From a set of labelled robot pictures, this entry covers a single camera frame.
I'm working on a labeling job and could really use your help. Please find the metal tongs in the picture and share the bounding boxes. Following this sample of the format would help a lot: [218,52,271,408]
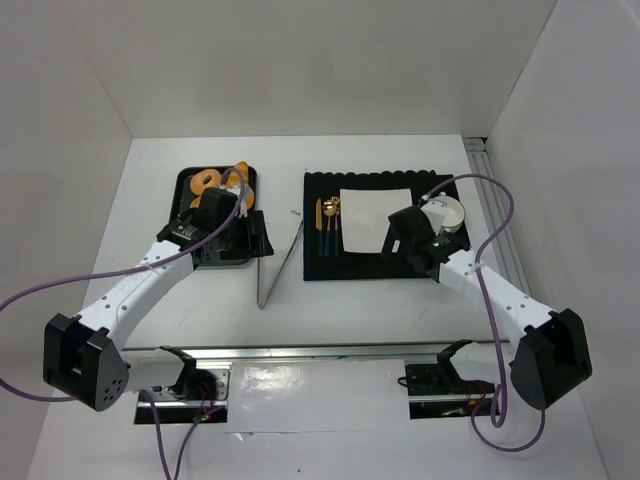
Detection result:
[256,220,304,310]

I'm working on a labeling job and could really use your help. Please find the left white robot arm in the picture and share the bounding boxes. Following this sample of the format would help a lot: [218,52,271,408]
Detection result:
[43,185,274,412]

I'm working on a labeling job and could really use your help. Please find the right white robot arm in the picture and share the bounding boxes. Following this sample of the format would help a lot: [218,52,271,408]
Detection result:
[382,206,592,411]

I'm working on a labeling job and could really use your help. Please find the long bread loaf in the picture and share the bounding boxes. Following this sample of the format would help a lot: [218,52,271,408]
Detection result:
[235,161,249,177]

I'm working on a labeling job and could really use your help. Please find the round orange bun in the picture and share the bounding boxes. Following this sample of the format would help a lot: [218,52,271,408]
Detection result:
[244,186,255,210]

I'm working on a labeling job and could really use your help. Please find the white square plate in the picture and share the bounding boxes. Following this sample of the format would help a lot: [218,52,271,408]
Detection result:
[340,189,412,254]

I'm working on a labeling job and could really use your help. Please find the white cup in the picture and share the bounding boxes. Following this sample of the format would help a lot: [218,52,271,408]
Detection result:
[422,194,466,234]

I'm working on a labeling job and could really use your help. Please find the black baking tray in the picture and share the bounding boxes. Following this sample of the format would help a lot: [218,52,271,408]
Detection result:
[163,165,260,267]

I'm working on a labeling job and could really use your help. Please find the upper glazed donut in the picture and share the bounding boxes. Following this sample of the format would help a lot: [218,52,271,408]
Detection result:
[190,168,221,196]

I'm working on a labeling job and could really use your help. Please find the black placemat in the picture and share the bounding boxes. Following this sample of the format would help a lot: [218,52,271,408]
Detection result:
[303,170,470,281]

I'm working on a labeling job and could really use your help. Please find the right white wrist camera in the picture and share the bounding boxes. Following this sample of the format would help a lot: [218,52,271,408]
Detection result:
[420,199,447,235]

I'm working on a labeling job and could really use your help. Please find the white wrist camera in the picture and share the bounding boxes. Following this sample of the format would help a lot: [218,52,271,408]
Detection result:
[420,199,447,235]
[228,185,249,218]

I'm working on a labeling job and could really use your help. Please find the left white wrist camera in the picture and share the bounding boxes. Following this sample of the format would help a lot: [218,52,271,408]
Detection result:
[228,185,249,218]

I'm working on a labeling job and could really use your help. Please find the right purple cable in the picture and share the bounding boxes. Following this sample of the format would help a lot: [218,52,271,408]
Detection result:
[417,173,547,454]

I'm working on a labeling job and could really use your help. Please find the purple cable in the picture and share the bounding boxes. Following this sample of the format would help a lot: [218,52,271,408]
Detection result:
[0,167,253,403]
[417,173,547,454]

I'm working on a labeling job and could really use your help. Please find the gold knife dark handle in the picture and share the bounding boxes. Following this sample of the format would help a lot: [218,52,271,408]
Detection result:
[315,198,324,257]

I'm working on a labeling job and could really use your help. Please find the gold spoon dark handle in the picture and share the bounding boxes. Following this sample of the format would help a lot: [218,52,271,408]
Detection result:
[323,198,337,257]

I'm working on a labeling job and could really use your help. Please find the gold fork dark handle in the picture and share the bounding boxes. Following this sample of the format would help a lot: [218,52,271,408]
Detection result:
[332,196,341,257]

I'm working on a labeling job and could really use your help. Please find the aluminium rail right side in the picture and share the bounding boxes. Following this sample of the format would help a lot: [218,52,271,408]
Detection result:
[462,137,530,295]

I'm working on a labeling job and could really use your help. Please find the aluminium rail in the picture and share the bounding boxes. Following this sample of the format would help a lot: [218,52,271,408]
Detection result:
[462,137,530,295]
[119,341,511,364]

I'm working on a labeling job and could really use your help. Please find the aluminium rail front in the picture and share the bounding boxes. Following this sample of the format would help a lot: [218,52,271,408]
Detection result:
[119,341,511,364]

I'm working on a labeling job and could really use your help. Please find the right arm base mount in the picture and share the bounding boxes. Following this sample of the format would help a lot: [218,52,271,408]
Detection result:
[397,340,495,420]

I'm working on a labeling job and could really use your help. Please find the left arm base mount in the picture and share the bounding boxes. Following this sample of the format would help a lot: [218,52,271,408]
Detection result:
[123,346,231,425]

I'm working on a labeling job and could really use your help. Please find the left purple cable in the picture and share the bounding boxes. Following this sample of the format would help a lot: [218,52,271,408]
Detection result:
[0,167,253,403]

